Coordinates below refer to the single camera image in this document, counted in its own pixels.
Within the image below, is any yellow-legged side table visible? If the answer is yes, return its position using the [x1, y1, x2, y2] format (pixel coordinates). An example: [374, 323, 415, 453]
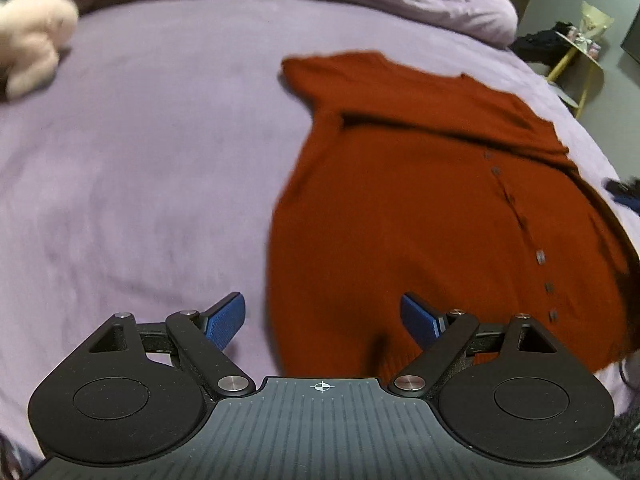
[545, 30, 606, 121]

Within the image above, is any pile of dark clothes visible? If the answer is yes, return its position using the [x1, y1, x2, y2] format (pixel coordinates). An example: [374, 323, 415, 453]
[515, 21, 576, 63]

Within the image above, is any wrapped flower bouquet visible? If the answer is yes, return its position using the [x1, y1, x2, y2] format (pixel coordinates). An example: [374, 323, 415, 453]
[575, 1, 615, 43]

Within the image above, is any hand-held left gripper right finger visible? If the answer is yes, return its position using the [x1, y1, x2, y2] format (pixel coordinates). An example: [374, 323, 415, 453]
[390, 292, 563, 399]

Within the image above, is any red buttoned knit cardigan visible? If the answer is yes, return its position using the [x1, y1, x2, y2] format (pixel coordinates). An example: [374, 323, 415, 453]
[267, 51, 640, 376]

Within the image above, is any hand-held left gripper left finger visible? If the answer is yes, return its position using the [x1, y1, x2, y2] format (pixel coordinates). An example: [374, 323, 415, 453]
[75, 292, 257, 399]

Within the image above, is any pink plush toy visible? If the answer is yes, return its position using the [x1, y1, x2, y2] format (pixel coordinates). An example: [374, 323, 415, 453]
[0, 0, 80, 101]

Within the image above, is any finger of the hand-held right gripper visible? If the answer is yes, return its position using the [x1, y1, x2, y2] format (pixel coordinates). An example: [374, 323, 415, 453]
[602, 176, 640, 207]

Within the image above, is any black cable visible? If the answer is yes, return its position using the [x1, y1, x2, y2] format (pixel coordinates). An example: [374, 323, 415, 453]
[617, 355, 640, 388]

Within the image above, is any black wall television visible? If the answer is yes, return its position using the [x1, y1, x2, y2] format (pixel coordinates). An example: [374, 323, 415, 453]
[621, 10, 640, 56]

